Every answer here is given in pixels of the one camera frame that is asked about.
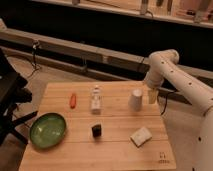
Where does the orange carrot toy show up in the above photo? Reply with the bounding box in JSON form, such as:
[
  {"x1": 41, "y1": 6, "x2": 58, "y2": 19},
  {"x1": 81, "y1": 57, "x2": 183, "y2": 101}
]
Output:
[{"x1": 69, "y1": 93, "x2": 77, "y2": 109}]

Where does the small white bottle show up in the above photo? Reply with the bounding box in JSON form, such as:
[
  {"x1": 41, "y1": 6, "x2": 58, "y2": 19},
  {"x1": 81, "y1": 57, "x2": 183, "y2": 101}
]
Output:
[{"x1": 91, "y1": 85, "x2": 101, "y2": 114}]

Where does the black chair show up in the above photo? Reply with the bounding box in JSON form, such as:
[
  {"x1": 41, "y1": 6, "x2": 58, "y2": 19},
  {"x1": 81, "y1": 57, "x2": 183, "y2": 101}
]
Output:
[{"x1": 0, "y1": 48, "x2": 37, "y2": 146}]

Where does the black cable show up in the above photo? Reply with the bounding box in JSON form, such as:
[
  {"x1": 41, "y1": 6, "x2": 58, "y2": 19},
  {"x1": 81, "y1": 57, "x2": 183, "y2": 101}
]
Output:
[{"x1": 27, "y1": 40, "x2": 43, "y2": 78}]

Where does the black eraser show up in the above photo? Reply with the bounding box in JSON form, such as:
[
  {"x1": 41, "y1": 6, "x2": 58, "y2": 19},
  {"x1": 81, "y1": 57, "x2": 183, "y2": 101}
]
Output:
[{"x1": 92, "y1": 124, "x2": 102, "y2": 137}]

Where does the green bowl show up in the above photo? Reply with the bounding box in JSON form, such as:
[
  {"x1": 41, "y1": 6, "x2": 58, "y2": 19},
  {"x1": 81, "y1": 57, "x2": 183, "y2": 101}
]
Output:
[{"x1": 29, "y1": 113, "x2": 67, "y2": 149}]

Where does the white sponge block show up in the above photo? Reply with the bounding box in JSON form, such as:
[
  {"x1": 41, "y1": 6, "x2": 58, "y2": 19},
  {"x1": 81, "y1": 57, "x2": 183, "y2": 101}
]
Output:
[{"x1": 130, "y1": 127, "x2": 152, "y2": 147}]

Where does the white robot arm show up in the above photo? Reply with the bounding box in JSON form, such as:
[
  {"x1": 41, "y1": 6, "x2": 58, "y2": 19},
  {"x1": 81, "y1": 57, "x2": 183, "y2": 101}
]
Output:
[{"x1": 144, "y1": 49, "x2": 213, "y2": 171}]

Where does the white ceramic cup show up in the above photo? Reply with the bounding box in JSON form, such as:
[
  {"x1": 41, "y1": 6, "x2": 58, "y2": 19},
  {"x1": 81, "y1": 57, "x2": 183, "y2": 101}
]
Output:
[{"x1": 129, "y1": 89, "x2": 143, "y2": 111}]

